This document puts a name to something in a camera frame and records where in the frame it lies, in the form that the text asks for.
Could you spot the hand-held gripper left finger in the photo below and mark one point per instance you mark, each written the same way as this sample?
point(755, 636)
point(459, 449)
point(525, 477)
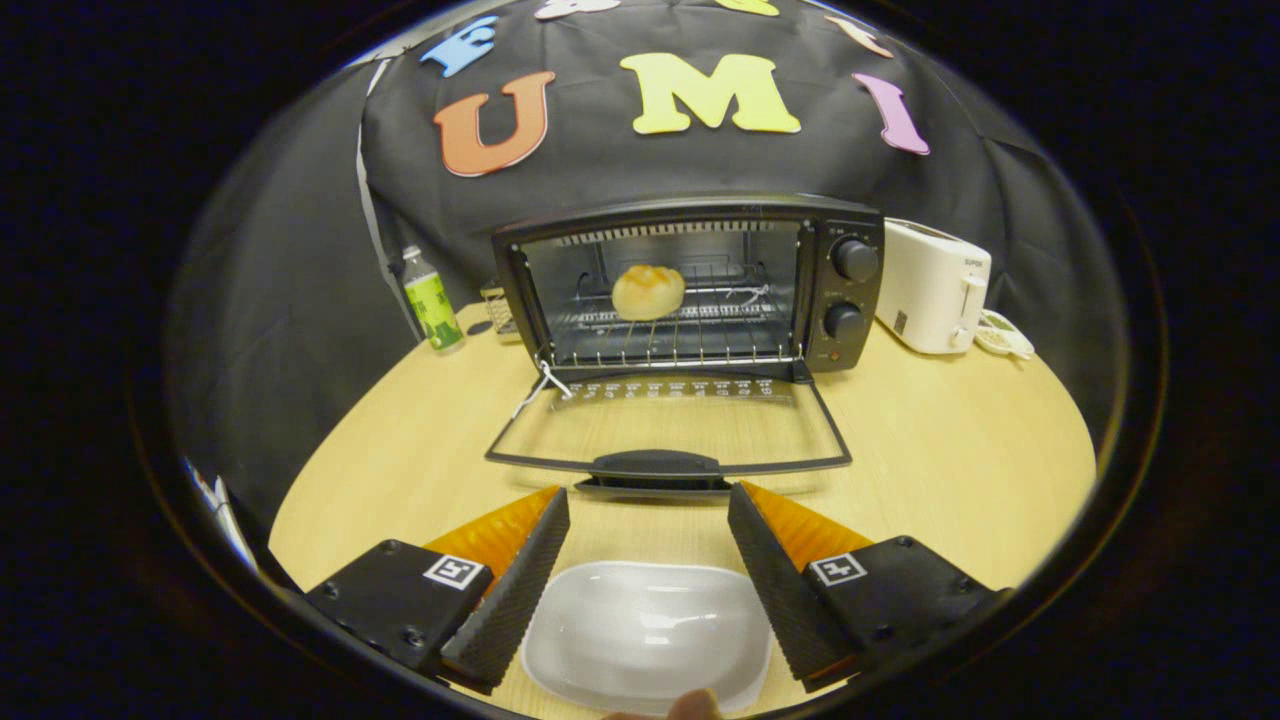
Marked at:
point(512, 600)

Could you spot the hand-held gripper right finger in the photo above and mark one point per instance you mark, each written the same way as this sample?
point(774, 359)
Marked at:
point(785, 600)

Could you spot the black toaster oven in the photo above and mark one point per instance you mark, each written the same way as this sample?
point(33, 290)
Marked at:
point(850, 295)

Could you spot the round golden bread bun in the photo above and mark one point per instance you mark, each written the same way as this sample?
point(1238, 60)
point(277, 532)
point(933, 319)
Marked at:
point(648, 292)

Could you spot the white pop-up toaster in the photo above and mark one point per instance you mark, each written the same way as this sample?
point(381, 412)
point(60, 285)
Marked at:
point(930, 290)

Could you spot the white rectangular plate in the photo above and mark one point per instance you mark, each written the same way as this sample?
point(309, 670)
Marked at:
point(640, 630)

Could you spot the green label plastic bottle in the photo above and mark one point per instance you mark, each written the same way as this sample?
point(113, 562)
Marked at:
point(433, 305)

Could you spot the white divided snack dish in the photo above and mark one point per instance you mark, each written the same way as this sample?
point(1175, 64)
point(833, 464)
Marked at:
point(1005, 340)

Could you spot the black backdrop cloth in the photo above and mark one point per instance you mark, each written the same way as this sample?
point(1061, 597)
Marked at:
point(620, 165)

